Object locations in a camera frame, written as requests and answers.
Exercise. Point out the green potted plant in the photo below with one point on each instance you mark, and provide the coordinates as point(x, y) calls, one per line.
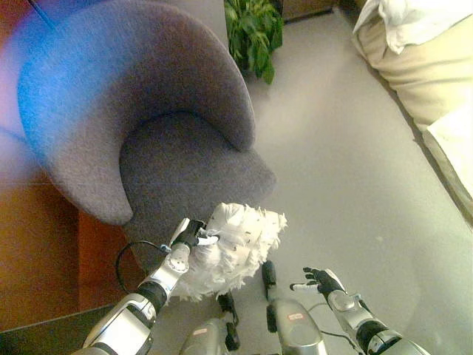
point(253, 35)

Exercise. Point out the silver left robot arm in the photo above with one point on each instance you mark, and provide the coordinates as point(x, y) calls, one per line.
point(144, 299)

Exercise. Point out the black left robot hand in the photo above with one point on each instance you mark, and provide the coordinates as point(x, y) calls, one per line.
point(190, 233)

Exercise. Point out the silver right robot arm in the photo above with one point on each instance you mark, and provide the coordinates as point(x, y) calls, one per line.
point(369, 321)

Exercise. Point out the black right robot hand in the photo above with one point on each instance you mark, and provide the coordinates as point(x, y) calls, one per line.
point(322, 282)

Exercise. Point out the white duvet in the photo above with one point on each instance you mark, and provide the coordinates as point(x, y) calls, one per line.
point(417, 18)

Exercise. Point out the grey round armchair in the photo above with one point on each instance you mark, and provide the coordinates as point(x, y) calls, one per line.
point(144, 118)

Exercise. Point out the beige upholstered bed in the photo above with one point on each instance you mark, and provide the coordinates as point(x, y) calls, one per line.
point(425, 96)

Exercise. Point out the black thin floor lamp pole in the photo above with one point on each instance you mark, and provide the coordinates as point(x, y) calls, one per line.
point(38, 11)

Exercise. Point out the white feathery pillow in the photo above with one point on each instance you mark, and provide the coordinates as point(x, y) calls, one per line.
point(233, 251)

